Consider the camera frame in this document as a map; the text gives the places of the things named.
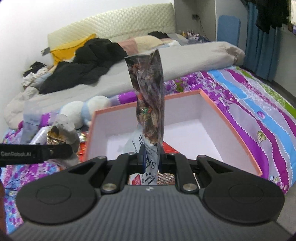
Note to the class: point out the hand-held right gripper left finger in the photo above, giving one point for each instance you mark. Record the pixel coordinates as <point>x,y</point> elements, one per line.
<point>142,160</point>

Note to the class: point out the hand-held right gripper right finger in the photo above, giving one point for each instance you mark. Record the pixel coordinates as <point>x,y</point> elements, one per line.
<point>163,163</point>

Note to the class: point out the dark printed snack packet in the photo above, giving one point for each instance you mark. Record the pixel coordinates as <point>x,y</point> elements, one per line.
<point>150,92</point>

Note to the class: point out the pink cardboard box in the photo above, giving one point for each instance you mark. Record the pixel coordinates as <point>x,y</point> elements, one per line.
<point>226,139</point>

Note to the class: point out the white spray can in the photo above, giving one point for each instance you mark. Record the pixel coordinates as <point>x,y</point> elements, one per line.
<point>39,138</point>

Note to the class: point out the clear plastic bag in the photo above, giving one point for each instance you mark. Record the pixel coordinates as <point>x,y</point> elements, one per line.
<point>34,118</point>

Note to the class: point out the white and blue plush toy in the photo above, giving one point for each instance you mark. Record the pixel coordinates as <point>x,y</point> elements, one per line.
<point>76,111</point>

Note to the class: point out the colourful floral bedsheet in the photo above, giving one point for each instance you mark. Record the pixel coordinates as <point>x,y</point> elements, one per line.
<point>242,92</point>

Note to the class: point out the grey duvet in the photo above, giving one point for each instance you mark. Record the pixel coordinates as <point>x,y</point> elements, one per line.
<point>185,58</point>

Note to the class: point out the black jacket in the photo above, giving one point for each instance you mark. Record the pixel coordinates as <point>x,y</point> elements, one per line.
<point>92,60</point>

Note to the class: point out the yellow pillow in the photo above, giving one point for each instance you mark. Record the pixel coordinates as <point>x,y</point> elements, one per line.
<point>69,47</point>

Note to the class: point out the beige pillow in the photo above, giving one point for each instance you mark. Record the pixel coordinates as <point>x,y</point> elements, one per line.
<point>143,42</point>

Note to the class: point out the small black cloth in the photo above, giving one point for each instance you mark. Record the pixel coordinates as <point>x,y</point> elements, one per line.
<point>158,34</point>

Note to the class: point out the row of small bottles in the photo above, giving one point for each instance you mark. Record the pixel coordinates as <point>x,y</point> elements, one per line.
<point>190,33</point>

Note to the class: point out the blue folding board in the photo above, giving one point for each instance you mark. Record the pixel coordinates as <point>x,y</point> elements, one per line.
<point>229,30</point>

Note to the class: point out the blue curtain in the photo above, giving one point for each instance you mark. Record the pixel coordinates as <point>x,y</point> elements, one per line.
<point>261,46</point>

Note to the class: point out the grey wardrobe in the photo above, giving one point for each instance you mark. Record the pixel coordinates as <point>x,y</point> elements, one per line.
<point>182,11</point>

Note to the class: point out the black hanging coat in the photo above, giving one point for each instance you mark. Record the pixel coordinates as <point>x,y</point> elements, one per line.
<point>270,14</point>

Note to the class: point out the grey wall plate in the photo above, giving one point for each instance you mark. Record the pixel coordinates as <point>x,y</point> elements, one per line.
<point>45,51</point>

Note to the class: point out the black wall socket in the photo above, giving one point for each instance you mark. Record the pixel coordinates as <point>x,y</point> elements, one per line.
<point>195,17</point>

